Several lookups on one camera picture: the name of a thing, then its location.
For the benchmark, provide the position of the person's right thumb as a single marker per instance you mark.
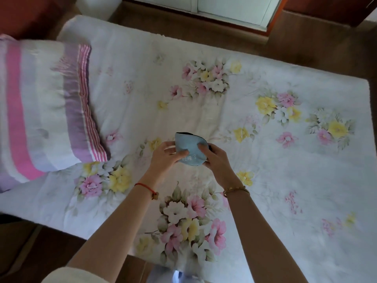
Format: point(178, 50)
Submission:
point(203, 150)

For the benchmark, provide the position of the person's left hand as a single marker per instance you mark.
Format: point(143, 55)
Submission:
point(159, 162)

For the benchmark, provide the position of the person's left thumb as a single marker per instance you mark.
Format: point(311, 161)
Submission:
point(176, 154)

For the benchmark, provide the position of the dark red wooden headboard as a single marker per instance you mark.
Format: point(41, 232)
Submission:
point(26, 14)

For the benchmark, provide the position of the person's left forearm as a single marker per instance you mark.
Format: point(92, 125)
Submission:
point(117, 226)

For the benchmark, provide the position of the pink striped pillow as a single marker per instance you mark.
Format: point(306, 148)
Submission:
point(44, 111)

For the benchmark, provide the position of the person's right hand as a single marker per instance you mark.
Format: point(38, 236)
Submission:
point(216, 165)

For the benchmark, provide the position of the white floral quilt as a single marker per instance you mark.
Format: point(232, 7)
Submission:
point(235, 114)

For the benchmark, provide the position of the white sliding door frame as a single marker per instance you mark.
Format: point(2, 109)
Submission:
point(206, 8)

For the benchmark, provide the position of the person's right forearm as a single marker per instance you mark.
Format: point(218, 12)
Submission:
point(259, 232)

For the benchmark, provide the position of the white sleeve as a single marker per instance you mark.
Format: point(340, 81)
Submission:
point(73, 275)

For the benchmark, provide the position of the light blue sleep mask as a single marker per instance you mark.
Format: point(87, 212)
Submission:
point(190, 150)

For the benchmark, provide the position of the dark red wooden cabinet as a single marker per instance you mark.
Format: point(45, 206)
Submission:
point(330, 8)

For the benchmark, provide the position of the white bedside cabinet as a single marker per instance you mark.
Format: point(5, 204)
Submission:
point(97, 7)

